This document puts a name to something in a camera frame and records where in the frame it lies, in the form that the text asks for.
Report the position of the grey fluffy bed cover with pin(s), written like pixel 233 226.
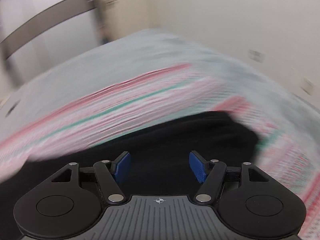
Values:
pixel 142 52

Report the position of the red green patterned blanket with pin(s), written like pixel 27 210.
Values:
pixel 72 108

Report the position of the white wall socket left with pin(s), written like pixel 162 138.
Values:
pixel 256 56

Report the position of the white wall socket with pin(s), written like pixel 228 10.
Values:
pixel 307 86
pixel 256 56

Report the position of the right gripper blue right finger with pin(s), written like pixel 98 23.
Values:
pixel 199 166

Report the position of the white wall socket right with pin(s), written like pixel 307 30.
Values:
pixel 307 86

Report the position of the black pants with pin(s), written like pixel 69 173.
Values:
pixel 159 159

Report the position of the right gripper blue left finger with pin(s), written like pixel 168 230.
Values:
pixel 120 166

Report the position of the white grey wardrobe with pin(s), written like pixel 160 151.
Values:
pixel 38 35

